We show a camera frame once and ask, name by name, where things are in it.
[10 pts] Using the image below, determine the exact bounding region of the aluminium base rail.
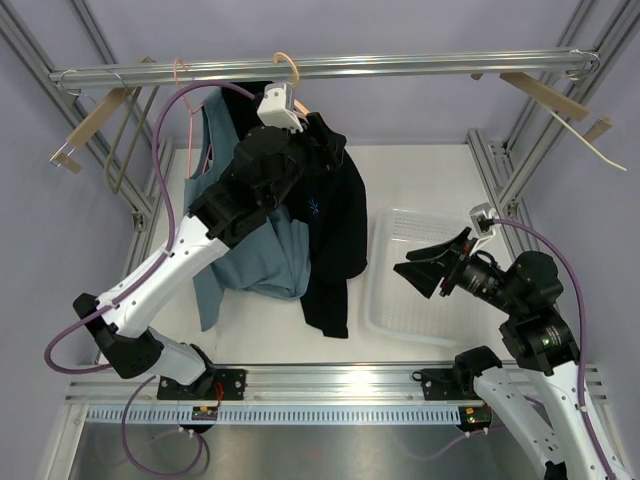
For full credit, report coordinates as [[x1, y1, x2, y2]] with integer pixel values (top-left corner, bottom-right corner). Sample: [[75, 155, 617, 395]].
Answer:
[[64, 362, 608, 406]]

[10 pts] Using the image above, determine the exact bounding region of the white slotted cable duct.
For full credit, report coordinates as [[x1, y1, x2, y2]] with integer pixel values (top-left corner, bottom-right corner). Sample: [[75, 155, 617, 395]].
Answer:
[[86, 405, 462, 426]]

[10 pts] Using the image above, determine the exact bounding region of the black t shirt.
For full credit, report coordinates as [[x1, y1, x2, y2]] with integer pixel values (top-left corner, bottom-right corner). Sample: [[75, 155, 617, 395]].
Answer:
[[219, 79, 370, 340]]

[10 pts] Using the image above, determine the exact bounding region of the cream plastic hanger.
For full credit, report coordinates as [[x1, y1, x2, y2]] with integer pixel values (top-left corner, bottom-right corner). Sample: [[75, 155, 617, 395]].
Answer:
[[542, 105, 628, 172]]

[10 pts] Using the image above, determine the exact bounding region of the right aluminium frame post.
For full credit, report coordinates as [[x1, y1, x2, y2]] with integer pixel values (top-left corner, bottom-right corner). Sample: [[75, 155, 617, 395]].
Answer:
[[467, 0, 640, 261]]

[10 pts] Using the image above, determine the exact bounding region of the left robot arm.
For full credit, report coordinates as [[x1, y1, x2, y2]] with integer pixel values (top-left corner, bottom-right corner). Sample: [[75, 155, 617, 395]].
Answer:
[[74, 113, 346, 399]]

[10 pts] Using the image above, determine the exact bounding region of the beige plastic hanger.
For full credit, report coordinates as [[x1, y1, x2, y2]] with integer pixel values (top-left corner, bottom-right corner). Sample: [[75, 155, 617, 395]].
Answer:
[[272, 51, 310, 117]]

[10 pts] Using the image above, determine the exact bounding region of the aluminium hanging rail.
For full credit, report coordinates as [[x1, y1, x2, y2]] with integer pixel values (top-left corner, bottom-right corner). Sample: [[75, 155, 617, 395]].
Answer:
[[50, 47, 598, 90]]

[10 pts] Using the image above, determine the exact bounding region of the blue t shirt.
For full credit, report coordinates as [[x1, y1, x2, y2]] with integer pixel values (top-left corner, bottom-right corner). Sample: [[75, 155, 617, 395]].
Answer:
[[184, 87, 311, 331]]

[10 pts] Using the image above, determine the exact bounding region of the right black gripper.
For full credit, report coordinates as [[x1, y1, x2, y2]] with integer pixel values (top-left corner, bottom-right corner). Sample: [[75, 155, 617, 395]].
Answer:
[[394, 226, 523, 316]]

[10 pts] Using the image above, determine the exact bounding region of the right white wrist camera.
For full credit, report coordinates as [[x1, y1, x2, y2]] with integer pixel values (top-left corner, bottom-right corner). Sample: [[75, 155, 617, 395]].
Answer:
[[469, 203, 498, 252]]

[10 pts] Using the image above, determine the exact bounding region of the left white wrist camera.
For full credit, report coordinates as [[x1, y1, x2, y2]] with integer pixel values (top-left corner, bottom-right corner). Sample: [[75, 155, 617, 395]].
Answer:
[[257, 82, 309, 133]]

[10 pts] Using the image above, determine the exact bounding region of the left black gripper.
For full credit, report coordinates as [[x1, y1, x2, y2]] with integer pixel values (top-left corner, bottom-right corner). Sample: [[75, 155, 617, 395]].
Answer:
[[263, 112, 344, 211]]

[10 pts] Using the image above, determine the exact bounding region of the wooden hanger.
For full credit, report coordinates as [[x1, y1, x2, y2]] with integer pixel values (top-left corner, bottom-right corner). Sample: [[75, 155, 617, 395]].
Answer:
[[499, 72, 613, 143], [49, 72, 159, 189]]

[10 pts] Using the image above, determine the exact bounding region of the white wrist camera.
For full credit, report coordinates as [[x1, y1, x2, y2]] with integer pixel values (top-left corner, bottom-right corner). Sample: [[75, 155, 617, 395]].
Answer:
[[469, 203, 498, 252], [257, 82, 309, 133]]

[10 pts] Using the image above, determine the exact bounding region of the left aluminium frame post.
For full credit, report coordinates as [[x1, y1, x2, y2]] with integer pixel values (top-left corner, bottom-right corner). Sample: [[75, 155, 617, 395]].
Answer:
[[0, 0, 176, 236]]

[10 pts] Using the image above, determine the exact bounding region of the right wooden hanger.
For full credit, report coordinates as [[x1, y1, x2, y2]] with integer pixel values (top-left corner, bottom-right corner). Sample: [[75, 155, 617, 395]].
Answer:
[[499, 72, 613, 143]]

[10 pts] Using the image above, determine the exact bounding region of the left wooden hanger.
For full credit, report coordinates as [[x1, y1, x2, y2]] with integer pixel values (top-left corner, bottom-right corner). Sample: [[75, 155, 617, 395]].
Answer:
[[49, 72, 159, 189]]

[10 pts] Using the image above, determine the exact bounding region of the aluminium frame post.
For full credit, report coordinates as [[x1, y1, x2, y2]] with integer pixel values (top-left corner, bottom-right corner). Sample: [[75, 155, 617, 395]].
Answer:
[[467, 0, 640, 261], [0, 0, 176, 236]]

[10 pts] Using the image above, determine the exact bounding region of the pink wire hanger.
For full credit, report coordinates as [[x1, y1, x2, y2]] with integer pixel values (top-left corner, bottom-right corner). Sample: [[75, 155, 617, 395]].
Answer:
[[172, 58, 202, 178]]

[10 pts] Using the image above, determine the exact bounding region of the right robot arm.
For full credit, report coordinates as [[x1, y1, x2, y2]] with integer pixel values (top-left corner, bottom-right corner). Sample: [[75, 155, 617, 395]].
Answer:
[[394, 229, 633, 479]]

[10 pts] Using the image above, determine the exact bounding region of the white plastic basket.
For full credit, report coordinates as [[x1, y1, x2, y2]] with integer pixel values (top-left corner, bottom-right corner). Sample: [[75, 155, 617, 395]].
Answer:
[[364, 208, 482, 348]]

